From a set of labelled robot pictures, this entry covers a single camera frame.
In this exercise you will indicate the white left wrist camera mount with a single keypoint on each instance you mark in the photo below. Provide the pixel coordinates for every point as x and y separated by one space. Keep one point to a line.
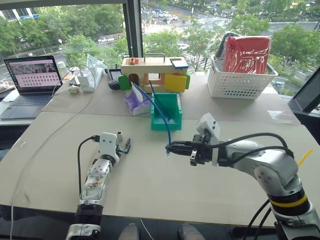
108 143

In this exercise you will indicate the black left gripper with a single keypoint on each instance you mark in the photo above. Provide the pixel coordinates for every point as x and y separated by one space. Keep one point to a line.
120 150

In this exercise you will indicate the red plastic bag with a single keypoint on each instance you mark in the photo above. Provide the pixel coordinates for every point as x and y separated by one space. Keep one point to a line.
246 55

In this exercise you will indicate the white perforated plastic basket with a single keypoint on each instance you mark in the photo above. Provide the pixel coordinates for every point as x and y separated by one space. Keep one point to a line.
235 85

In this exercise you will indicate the small white round object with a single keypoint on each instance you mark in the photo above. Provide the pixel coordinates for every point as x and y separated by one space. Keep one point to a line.
73 89

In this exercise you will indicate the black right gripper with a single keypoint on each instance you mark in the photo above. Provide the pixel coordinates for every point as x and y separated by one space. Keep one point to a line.
201 152

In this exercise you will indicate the clear plastic cup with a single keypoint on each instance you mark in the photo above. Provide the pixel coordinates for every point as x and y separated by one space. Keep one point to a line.
61 67

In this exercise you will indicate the white power adapter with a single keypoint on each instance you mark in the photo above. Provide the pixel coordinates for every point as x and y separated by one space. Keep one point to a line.
86 81

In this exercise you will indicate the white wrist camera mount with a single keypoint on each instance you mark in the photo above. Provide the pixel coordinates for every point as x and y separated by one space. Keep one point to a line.
108 143
208 126

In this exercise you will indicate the wooden latch box toy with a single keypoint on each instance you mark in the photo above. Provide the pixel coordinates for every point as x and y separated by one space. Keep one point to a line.
152 67

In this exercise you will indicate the green plastic bin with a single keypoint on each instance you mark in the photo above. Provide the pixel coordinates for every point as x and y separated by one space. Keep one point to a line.
156 120

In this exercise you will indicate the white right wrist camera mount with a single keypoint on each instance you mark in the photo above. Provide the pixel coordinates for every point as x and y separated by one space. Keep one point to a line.
208 126

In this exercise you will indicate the dark window frame post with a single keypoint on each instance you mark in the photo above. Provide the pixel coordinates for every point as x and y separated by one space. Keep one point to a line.
133 30

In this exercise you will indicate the black monitor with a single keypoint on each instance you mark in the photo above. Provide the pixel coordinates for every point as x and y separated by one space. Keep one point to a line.
308 96

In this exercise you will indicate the open laptop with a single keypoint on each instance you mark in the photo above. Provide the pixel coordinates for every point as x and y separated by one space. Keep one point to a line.
30 100

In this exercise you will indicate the clear plastic bag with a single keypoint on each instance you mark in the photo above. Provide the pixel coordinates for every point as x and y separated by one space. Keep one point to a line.
96 62

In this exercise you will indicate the black handheld controller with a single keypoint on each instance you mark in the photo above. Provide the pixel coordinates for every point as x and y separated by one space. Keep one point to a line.
114 80

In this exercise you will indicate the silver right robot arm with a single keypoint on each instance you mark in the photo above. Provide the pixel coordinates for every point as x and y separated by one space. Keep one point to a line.
270 167

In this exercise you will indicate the purple tissue pack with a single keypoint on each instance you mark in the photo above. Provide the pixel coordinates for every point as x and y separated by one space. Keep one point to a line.
136 103

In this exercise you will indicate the white coupler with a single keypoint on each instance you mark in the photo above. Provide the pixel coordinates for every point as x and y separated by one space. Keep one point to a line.
119 137

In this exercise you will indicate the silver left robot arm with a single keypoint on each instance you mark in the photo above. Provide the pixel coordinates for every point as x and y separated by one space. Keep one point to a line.
96 175

